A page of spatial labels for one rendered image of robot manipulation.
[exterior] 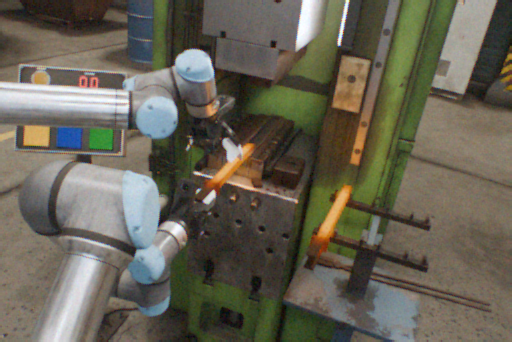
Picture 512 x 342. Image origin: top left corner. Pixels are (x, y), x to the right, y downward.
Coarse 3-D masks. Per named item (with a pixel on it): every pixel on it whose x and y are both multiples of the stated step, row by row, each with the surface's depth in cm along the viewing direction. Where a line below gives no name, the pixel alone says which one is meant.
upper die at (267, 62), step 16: (224, 48) 132; (240, 48) 131; (256, 48) 129; (272, 48) 128; (304, 48) 162; (224, 64) 134; (240, 64) 133; (256, 64) 131; (272, 64) 130; (288, 64) 143
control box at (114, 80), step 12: (24, 72) 138; (36, 72) 139; (48, 72) 140; (60, 72) 140; (72, 72) 141; (84, 72) 141; (96, 72) 142; (108, 72) 143; (120, 72) 143; (48, 84) 139; (60, 84) 140; (72, 84) 141; (84, 84) 141; (108, 84) 143; (120, 84) 143; (24, 132) 138; (84, 132) 141; (120, 132) 143; (84, 144) 141; (120, 144) 143; (120, 156) 148
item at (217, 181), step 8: (248, 144) 151; (248, 152) 147; (240, 160) 140; (224, 168) 133; (232, 168) 134; (216, 176) 128; (224, 176) 128; (208, 184) 122; (216, 184) 123; (200, 192) 118; (208, 192) 119; (216, 192) 123; (200, 200) 115
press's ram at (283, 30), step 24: (216, 0) 127; (240, 0) 125; (264, 0) 122; (288, 0) 120; (312, 0) 130; (216, 24) 130; (240, 24) 128; (264, 24) 125; (288, 24) 123; (312, 24) 139; (288, 48) 126
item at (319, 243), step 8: (344, 192) 137; (336, 200) 132; (344, 200) 133; (336, 208) 128; (328, 216) 124; (336, 216) 125; (328, 224) 121; (320, 232) 117; (328, 232) 117; (312, 240) 114; (320, 240) 112; (328, 240) 113; (312, 248) 108; (320, 248) 109; (312, 256) 106; (312, 264) 108
